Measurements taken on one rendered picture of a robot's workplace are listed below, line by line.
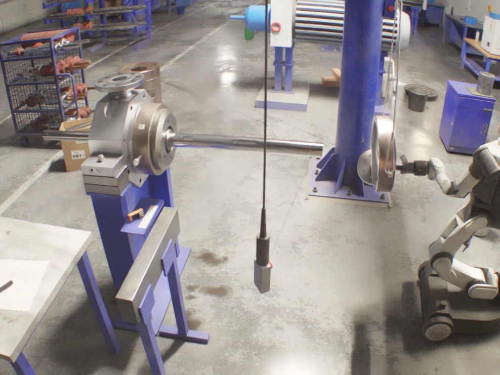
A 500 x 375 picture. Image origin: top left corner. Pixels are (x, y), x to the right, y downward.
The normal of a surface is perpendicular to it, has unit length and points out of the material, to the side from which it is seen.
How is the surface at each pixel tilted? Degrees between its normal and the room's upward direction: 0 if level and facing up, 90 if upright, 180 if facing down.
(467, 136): 90
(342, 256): 0
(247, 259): 0
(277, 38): 90
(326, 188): 0
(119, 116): 45
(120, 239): 90
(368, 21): 90
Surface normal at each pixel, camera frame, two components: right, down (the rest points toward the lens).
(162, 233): 0.00, -0.85
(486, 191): -0.84, 0.38
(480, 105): -0.18, 0.52
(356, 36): -0.59, 0.43
